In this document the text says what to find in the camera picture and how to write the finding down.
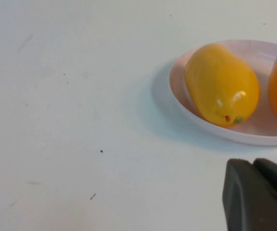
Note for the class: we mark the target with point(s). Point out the yellow mango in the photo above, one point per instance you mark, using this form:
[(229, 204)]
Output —
[(222, 84)]

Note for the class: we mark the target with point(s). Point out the pink round plate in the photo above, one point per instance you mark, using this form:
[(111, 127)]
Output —
[(177, 79)]

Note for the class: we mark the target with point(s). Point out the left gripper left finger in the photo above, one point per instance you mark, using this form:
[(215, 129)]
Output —
[(249, 207)]

